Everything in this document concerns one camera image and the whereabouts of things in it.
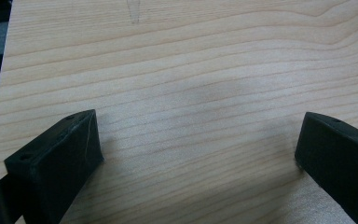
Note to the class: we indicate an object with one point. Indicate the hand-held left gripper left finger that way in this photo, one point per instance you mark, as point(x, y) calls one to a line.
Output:
point(54, 165)

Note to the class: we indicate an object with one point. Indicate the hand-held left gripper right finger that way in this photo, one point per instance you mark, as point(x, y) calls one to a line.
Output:
point(338, 161)

